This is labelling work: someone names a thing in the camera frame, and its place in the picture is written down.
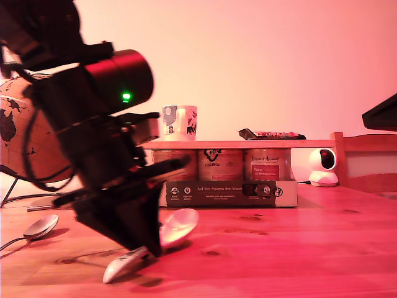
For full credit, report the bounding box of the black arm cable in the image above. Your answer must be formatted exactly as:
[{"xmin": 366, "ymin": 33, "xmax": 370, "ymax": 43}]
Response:
[
  {"xmin": 0, "ymin": 40, "xmax": 35, "ymax": 85},
  {"xmin": 22, "ymin": 86, "xmax": 82, "ymax": 192}
]

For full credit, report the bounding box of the metal spoon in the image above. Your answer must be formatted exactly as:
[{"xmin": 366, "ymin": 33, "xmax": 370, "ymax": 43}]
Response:
[{"xmin": 0, "ymin": 214, "xmax": 60, "ymax": 252}]

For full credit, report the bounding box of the printed cardboard tray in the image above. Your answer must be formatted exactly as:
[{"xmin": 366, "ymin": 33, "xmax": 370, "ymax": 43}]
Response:
[{"xmin": 158, "ymin": 178, "xmax": 299, "ymax": 209}]

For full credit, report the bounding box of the white printed mug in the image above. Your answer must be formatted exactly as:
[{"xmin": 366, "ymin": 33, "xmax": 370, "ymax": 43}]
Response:
[{"xmin": 156, "ymin": 105, "xmax": 199, "ymax": 142}]

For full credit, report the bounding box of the wooden chair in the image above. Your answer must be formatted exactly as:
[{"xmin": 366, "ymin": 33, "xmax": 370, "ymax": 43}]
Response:
[{"xmin": 330, "ymin": 132, "xmax": 397, "ymax": 195}]

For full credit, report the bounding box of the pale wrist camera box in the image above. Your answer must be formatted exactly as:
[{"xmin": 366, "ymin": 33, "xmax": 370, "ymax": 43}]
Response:
[{"xmin": 115, "ymin": 111, "xmax": 161, "ymax": 146}]

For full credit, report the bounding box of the tin can with red label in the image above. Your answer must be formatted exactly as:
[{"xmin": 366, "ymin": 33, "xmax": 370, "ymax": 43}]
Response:
[{"xmin": 244, "ymin": 148, "xmax": 293, "ymax": 182}]

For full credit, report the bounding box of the wooden shelf board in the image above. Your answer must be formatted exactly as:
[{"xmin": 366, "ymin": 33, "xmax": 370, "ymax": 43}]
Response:
[{"xmin": 140, "ymin": 140, "xmax": 337, "ymax": 151}]

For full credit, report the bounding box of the white security camera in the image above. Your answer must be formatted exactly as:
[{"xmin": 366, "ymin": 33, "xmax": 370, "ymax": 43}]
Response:
[{"xmin": 308, "ymin": 148, "xmax": 340, "ymax": 188}]

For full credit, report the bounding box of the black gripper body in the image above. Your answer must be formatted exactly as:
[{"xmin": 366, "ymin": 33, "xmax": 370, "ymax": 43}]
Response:
[{"xmin": 53, "ymin": 116, "xmax": 192, "ymax": 219}]

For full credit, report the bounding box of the cork globe with metal stand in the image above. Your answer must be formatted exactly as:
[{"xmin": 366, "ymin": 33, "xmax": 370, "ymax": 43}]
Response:
[{"xmin": 0, "ymin": 77, "xmax": 77, "ymax": 213}]

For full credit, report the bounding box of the white ceramic spoon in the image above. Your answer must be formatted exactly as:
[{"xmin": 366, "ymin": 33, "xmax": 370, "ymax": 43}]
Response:
[{"xmin": 102, "ymin": 207, "xmax": 200, "ymax": 284}]

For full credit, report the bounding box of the dark snack wrapper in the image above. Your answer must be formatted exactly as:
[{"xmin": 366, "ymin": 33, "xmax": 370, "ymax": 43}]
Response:
[{"xmin": 238, "ymin": 127, "xmax": 308, "ymax": 142}]

